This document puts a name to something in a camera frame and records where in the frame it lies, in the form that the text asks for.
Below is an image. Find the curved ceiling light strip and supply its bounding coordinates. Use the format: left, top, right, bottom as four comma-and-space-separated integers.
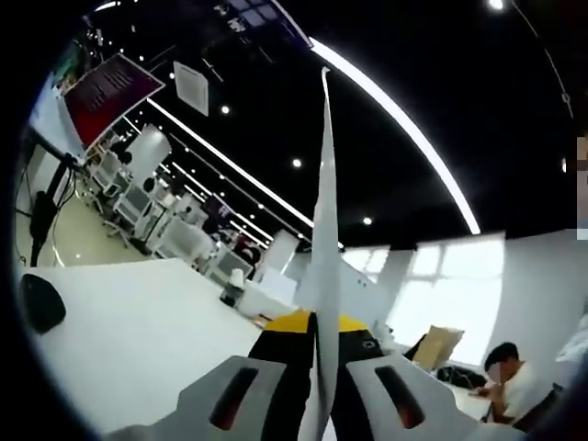
308, 36, 482, 236

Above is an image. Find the black rounded object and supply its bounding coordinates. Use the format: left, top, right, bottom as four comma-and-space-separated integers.
17, 273, 68, 336

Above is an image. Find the black monitor stand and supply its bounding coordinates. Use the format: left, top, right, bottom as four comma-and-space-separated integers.
28, 151, 77, 268

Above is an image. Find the ceiling air conditioner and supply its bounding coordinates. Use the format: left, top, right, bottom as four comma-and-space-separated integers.
173, 60, 212, 117

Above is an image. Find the white table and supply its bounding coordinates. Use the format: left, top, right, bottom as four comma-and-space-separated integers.
26, 256, 500, 437

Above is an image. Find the black device with white roll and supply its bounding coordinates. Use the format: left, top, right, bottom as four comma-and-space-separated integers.
219, 268, 245, 306

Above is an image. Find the brown cardboard box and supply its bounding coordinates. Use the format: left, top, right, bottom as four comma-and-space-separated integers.
412, 324, 466, 372

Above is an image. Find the row of white office chairs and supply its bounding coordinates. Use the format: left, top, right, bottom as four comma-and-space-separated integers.
85, 151, 218, 259

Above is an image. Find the black bag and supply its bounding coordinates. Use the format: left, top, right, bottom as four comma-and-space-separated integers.
435, 364, 489, 388

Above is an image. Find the white whiteboard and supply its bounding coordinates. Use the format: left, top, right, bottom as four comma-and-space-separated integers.
293, 254, 392, 325

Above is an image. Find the red screen monitor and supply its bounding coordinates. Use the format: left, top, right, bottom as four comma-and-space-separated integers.
62, 52, 167, 149

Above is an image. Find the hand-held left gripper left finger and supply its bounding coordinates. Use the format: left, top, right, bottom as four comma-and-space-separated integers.
107, 310, 318, 441

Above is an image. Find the stack of white printing papers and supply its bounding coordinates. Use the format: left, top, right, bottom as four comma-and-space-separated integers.
297, 66, 345, 441

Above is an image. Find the white printer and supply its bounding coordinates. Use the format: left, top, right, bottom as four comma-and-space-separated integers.
238, 270, 298, 325

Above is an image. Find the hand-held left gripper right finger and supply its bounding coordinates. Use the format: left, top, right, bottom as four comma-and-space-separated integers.
331, 314, 523, 441

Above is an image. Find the large window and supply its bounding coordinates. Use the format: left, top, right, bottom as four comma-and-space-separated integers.
342, 232, 507, 365

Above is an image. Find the large overhead dark screen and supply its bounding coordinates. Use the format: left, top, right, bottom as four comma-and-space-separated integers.
219, 0, 314, 48

